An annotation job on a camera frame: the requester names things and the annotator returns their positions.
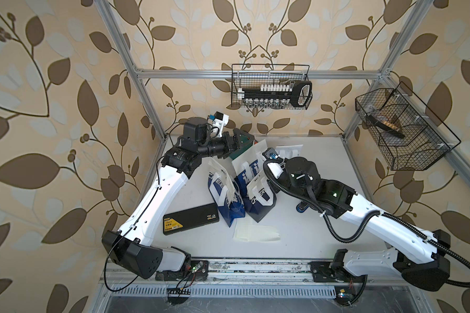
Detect black wire basket wall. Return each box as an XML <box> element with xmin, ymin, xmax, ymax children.
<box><xmin>230</xmin><ymin>63</ymin><xmax>313</xmax><ymax>111</ymax></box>
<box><xmin>355</xmin><ymin>82</ymin><xmax>462</xmax><ymax>171</ymax></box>

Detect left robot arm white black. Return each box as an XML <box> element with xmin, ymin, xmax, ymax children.
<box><xmin>102</xmin><ymin>117</ymin><xmax>255</xmax><ymax>279</ymax></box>

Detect black box yellow label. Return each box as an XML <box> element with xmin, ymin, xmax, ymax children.
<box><xmin>163</xmin><ymin>203</ymin><xmax>219</xmax><ymax>236</ymax></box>

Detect aluminium frame rail base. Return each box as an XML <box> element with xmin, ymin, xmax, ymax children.
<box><xmin>86</xmin><ymin>258</ymin><xmax>437</xmax><ymax>312</ymax></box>

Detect blue stapler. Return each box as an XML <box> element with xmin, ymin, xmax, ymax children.
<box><xmin>296</xmin><ymin>202</ymin><xmax>309</xmax><ymax>213</ymax></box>

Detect green white bag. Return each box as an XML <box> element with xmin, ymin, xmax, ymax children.
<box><xmin>275</xmin><ymin>145</ymin><xmax>303</xmax><ymax>159</ymax></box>

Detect dark blue bag white handles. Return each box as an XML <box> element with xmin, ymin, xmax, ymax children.
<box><xmin>243</xmin><ymin>171</ymin><xmax>276</xmax><ymax>222</ymax></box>

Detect black wire basket right wall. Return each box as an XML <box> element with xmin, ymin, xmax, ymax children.
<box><xmin>355</xmin><ymin>82</ymin><xmax>462</xmax><ymax>171</ymax></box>

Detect black tool set in basket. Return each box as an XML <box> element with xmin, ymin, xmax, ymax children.
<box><xmin>234</xmin><ymin>81</ymin><xmax>313</xmax><ymax>110</ymax></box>

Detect black corrugated cable conduit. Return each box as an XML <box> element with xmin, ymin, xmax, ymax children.
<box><xmin>262</xmin><ymin>159</ymin><xmax>470</xmax><ymax>289</ymax></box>

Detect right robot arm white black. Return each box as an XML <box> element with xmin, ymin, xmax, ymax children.
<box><xmin>271</xmin><ymin>156</ymin><xmax>450</xmax><ymax>292</ymax></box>

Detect dark object in right basket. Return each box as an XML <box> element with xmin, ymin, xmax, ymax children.
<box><xmin>368</xmin><ymin>115</ymin><xmax>405</xmax><ymax>139</ymax></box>

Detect black wire basket back wall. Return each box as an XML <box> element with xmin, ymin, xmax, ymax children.
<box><xmin>230</xmin><ymin>63</ymin><xmax>313</xmax><ymax>111</ymax></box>

